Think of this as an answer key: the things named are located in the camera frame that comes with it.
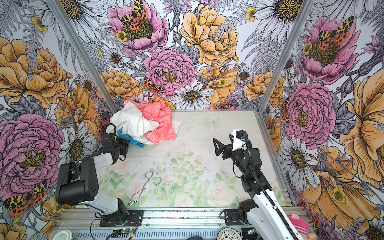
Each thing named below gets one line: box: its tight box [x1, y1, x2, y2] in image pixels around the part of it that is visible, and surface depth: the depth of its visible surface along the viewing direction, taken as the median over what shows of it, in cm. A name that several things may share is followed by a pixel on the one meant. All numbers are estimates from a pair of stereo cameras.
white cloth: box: [106, 101, 182, 145], surface depth 99 cm
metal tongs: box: [125, 170, 162, 209], surface depth 87 cm
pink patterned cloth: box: [124, 100, 177, 144], surface depth 107 cm
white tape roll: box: [52, 229, 73, 240], surface depth 65 cm
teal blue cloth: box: [117, 127, 145, 148], surface depth 98 cm
